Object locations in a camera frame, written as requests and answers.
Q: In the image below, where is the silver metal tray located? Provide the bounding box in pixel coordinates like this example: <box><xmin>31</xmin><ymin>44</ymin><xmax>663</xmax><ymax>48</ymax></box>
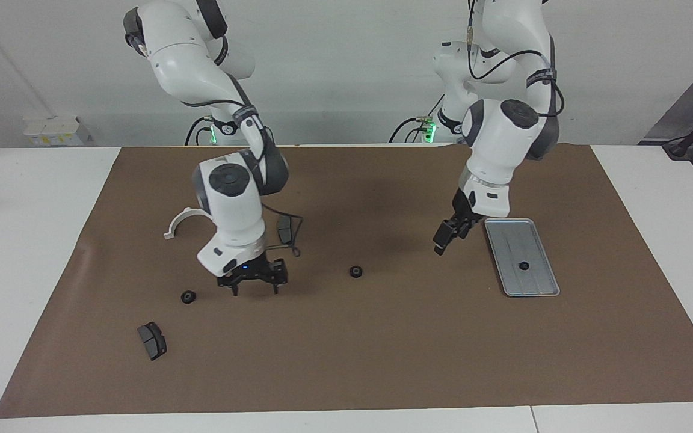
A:
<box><xmin>484</xmin><ymin>218</ymin><xmax>561</xmax><ymax>297</ymax></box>

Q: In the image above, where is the brown table mat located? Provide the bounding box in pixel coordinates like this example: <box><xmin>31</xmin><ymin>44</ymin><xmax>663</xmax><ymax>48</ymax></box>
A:
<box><xmin>0</xmin><ymin>143</ymin><xmax>693</xmax><ymax>419</ymax></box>

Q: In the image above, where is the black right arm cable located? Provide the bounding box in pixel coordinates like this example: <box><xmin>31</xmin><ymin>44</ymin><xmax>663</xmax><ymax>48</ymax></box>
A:
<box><xmin>181</xmin><ymin>72</ymin><xmax>305</xmax><ymax>258</ymax></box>

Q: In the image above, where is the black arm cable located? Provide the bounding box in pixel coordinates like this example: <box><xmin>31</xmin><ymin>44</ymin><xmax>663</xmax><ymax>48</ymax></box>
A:
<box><xmin>181</xmin><ymin>72</ymin><xmax>305</xmax><ymax>258</ymax></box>
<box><xmin>467</xmin><ymin>0</ymin><xmax>564</xmax><ymax>118</ymax></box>

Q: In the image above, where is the white curved plastic bracket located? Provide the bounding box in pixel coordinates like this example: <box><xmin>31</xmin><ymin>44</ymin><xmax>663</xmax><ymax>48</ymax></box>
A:
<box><xmin>163</xmin><ymin>207</ymin><xmax>215</xmax><ymax>241</ymax></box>

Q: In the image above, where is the black base cable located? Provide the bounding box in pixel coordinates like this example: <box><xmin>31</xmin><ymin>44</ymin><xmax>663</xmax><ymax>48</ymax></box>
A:
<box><xmin>185</xmin><ymin>116</ymin><xmax>212</xmax><ymax>146</ymax></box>
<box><xmin>389</xmin><ymin>90</ymin><xmax>446</xmax><ymax>144</ymax></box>

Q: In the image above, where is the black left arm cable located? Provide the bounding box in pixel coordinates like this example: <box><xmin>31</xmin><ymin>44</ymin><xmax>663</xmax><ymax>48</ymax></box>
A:
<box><xmin>467</xmin><ymin>0</ymin><xmax>564</xmax><ymax>118</ymax></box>

